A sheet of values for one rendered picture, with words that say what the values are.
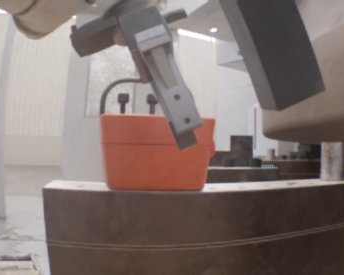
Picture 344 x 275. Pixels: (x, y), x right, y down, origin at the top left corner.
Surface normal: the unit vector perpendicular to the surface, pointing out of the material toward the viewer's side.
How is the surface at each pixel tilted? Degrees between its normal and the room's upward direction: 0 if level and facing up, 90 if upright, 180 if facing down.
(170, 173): 97
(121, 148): 97
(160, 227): 90
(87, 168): 90
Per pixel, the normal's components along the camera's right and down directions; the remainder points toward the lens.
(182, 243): 0.19, 0.00
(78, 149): 0.53, 0.00
